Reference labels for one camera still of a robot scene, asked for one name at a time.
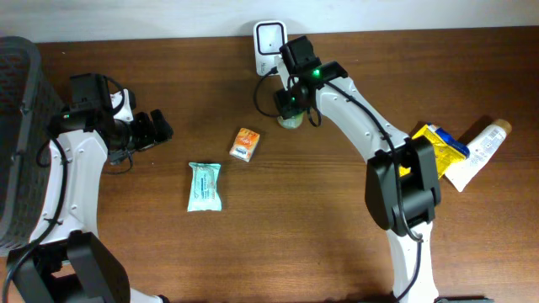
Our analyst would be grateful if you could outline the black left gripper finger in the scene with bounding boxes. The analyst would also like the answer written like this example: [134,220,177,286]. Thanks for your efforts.
[134,112,155,147]
[151,109,173,143]

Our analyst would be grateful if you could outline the green lid jar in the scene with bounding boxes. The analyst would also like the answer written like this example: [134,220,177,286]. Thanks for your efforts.
[277,113,304,130]

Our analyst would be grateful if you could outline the orange small carton box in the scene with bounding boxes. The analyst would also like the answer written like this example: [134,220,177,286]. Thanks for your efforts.
[229,128,260,162]

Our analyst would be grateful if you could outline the teal wipes packet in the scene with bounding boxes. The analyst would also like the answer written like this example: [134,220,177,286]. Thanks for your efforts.
[187,162,222,212]

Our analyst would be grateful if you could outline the yellow snack bag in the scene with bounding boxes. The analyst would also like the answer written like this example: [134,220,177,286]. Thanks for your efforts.
[412,123,470,178]

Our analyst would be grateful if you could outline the white tube with cork cap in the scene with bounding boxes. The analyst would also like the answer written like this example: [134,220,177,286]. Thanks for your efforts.
[445,119,512,192]

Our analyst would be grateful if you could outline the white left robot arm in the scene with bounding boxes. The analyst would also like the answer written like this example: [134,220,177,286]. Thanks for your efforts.
[1,73,173,302]

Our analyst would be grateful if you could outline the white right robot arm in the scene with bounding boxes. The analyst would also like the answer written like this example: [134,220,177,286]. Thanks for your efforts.
[275,36,441,302]

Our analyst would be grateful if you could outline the white barcode scanner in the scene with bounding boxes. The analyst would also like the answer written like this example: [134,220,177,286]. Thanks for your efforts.
[253,20,288,76]

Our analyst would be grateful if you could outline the dark grey plastic basket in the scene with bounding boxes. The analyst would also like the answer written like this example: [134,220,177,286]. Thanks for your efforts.
[1,36,63,257]

